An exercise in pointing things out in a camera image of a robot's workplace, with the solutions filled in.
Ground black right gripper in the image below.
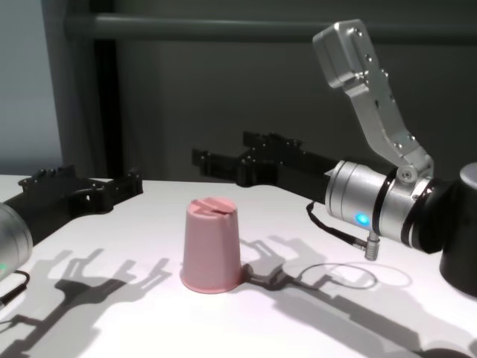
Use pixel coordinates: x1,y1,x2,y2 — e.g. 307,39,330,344
191,131,337,205

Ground black vertical post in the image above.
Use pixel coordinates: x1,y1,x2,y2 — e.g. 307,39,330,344
92,39,124,180

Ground thick grey railing bar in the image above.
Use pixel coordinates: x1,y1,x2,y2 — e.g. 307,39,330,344
63,13,477,46

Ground pink plastic cup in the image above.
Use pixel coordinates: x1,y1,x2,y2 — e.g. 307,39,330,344
180,197,243,295

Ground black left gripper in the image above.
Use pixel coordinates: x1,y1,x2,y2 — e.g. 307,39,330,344
2,164,145,246

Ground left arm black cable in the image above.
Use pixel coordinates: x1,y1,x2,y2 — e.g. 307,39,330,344
0,271,31,309

